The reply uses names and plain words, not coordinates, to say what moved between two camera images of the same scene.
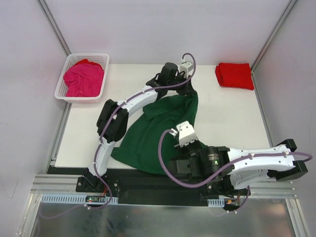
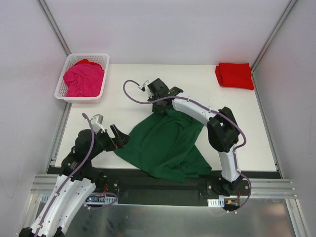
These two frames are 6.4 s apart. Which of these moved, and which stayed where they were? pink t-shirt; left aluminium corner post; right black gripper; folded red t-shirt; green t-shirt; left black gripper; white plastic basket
Moved: left black gripper; green t-shirt; right black gripper
Stayed: folded red t-shirt; white plastic basket; pink t-shirt; left aluminium corner post
